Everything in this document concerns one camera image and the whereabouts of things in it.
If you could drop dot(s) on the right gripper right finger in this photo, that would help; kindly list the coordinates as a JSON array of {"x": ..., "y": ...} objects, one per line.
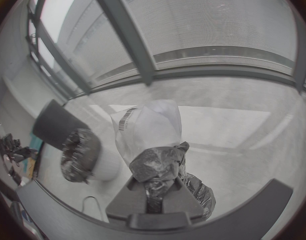
[{"x": 183, "y": 204}]

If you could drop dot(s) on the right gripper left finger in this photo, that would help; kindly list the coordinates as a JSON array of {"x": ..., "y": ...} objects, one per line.
[{"x": 125, "y": 204}]

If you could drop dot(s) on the black plastic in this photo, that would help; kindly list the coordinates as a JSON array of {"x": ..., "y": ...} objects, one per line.
[{"x": 155, "y": 164}]

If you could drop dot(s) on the black plastic bag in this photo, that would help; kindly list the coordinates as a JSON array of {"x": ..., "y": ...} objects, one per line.
[{"x": 77, "y": 156}]

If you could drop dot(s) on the white wrapper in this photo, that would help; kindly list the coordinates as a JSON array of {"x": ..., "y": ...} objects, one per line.
[{"x": 148, "y": 129}]

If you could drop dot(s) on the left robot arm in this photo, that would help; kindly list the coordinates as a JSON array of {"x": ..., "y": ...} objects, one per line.
[{"x": 10, "y": 144}]

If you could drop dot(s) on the white trash bin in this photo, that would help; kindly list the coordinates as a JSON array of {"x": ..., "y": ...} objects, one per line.
[{"x": 106, "y": 164}]

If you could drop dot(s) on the dark grey round chair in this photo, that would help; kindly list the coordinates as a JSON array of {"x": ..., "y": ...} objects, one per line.
[{"x": 55, "y": 124}]

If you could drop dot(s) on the window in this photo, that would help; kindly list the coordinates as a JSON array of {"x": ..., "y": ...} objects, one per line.
[{"x": 124, "y": 34}]

